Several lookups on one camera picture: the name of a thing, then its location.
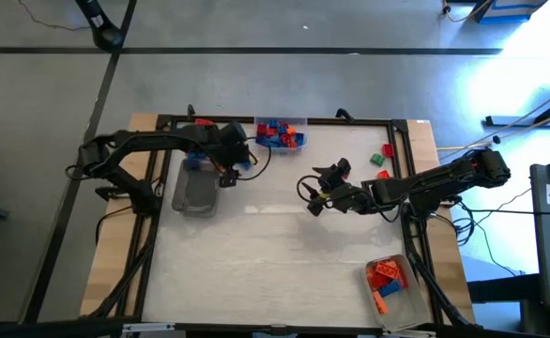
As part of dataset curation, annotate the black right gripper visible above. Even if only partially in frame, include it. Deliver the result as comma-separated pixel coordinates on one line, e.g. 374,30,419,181
306,158,375,218

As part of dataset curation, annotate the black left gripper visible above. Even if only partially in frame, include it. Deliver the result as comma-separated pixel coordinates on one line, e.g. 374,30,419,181
206,120,253,189

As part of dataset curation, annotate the dark grey translucent bin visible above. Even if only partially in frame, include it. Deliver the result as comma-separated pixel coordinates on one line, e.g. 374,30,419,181
170,157,222,219

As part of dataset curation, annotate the clear plastic bin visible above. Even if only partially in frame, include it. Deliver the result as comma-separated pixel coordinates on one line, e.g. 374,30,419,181
254,115,310,154

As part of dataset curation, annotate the beige long rod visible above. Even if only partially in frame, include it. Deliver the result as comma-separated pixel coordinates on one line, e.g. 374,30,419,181
436,79,550,152

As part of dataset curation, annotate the black stand base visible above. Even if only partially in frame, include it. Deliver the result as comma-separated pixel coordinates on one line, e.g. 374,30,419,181
74,0,127,52

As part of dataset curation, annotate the black floor stand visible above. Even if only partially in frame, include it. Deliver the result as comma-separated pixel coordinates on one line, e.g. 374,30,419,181
484,88,550,129

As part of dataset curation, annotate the blue and white box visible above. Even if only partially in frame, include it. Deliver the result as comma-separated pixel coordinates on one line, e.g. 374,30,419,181
471,0,549,24

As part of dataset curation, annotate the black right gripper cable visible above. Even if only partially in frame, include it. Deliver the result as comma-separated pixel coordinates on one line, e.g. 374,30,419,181
296,174,326,204

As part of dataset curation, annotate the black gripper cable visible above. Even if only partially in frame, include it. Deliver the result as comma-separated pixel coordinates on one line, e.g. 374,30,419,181
237,135,273,183
296,174,326,204

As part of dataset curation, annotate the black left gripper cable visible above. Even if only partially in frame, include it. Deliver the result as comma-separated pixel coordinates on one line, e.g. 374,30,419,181
237,135,273,183

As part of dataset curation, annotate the black aluminium table frame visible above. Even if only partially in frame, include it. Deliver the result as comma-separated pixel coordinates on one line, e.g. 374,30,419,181
80,114,478,338

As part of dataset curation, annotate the black cable bundle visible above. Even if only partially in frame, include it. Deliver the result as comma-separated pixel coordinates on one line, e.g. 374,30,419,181
443,201,478,248

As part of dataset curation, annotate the thin black cable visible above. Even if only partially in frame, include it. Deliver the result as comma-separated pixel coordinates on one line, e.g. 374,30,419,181
462,187,550,217

